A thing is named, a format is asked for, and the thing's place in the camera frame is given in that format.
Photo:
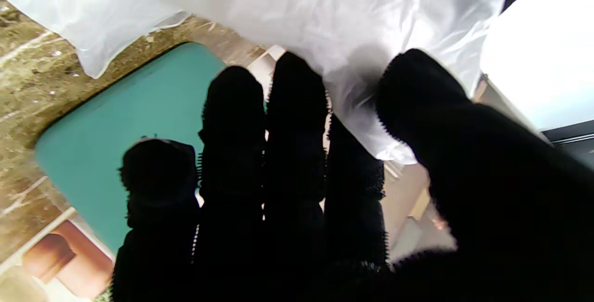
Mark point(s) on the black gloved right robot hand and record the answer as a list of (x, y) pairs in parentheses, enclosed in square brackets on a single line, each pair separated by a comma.
[(278, 228)]

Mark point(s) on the teal plastic basket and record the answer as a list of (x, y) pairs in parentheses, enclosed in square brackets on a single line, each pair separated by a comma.
[(116, 130)]

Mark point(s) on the translucent white disposable glove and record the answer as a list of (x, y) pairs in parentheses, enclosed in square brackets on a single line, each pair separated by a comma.
[(325, 14)]

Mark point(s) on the tall terracotta vase with plant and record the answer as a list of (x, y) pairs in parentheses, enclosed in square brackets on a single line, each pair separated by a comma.
[(88, 255)]

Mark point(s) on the small round terracotta pot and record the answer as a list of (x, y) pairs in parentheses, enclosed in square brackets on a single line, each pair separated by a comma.
[(46, 255)]

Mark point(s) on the glass vase with flowers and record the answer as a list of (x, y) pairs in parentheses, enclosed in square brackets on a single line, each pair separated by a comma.
[(18, 288)]

